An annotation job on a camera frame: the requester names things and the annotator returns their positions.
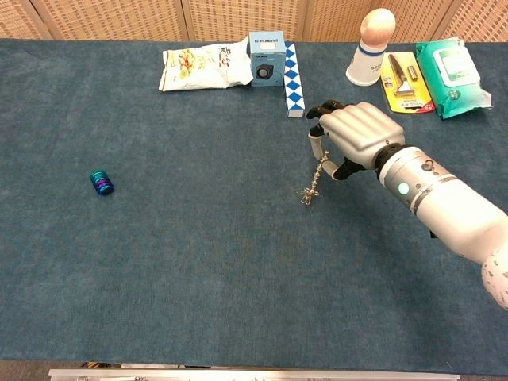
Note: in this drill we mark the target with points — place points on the white peanut snack bag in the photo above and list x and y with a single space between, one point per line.
198 69

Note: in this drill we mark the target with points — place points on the teal felt table cloth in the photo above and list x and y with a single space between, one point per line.
222 258

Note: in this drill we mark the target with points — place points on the white paper cup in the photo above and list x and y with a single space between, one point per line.
365 65

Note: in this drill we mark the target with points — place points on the green wet wipes pack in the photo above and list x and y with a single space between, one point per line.
452 79

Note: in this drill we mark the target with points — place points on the wicker folding screen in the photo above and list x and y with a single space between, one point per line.
238 18

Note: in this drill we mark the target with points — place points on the peach egg-shaped object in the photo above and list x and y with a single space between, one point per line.
379 28

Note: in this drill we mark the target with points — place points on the light blue speaker box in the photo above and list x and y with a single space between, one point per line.
266 59

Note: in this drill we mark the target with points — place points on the blue white snake puzzle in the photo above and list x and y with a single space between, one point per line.
294 87

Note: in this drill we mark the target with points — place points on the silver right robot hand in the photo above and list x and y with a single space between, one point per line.
365 127

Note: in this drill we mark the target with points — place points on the yellow razor blister pack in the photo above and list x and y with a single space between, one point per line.
405 85

